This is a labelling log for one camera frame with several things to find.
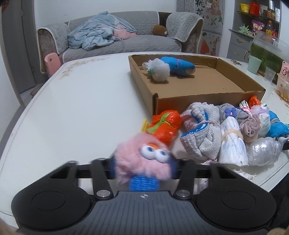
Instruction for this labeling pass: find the decorated grey refrigerator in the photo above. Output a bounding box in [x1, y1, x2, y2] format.
[176, 0, 225, 56]

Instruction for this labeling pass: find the brown plush toy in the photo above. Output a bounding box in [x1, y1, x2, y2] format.
[152, 24, 167, 37]

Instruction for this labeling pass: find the orange plastic bag bundle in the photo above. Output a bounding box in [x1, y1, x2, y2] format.
[145, 110, 182, 147]

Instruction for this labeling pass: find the mauve sock bundle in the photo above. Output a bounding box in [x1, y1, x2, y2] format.
[240, 115, 261, 143]

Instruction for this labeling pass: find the white floral plastic bundle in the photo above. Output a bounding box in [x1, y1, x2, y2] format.
[251, 103, 271, 137]

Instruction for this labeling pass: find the pink plastic stool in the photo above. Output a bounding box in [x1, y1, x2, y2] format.
[44, 52, 61, 77]

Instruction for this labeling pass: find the glass fish tank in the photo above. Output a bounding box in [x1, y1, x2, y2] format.
[250, 31, 288, 76]

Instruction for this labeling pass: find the grey sofa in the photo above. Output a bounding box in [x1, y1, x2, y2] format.
[37, 11, 204, 73]

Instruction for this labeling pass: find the white mesh bundle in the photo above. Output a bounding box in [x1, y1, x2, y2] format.
[142, 58, 171, 82]

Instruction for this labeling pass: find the white pink striped sock bundle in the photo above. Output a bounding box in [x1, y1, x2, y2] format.
[239, 100, 252, 115]

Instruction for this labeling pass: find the light blue blanket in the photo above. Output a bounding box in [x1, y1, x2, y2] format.
[68, 12, 137, 51]

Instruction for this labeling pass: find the green plastic cup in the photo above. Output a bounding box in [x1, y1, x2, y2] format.
[247, 55, 262, 74]

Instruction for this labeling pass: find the clear plastic snack container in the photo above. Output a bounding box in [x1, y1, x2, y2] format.
[275, 74, 289, 103]

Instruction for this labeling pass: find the grey knitted sock bundle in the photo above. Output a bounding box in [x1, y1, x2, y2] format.
[180, 102, 221, 162]

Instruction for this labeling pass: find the pink cushion on sofa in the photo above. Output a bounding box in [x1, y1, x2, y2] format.
[113, 28, 137, 40]

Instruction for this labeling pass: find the grey shelf cabinet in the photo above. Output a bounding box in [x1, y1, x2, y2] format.
[227, 1, 281, 62]

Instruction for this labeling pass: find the clear plastic bag bundle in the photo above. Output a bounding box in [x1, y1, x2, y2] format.
[246, 137, 283, 166]

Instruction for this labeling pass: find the grey sock with blue flower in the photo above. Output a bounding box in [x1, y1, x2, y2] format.
[218, 103, 249, 124]

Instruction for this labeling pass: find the white blue striped sock bundle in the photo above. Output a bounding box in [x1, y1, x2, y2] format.
[219, 117, 248, 167]

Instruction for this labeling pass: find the brown cardboard box tray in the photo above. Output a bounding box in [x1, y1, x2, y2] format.
[128, 54, 266, 116]

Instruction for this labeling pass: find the pink fluffy sock bundle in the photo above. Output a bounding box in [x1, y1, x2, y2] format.
[111, 132, 176, 191]

